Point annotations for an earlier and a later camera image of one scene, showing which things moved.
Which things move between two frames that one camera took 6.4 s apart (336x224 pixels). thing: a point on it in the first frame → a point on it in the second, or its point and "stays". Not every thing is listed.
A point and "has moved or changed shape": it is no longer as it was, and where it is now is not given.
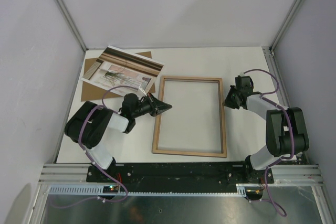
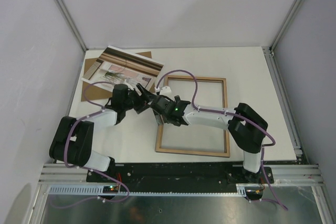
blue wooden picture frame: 223,153 has moved or changed shape
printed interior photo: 116,67 stays
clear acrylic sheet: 193,123 stays
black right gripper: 227,102 → 176,99
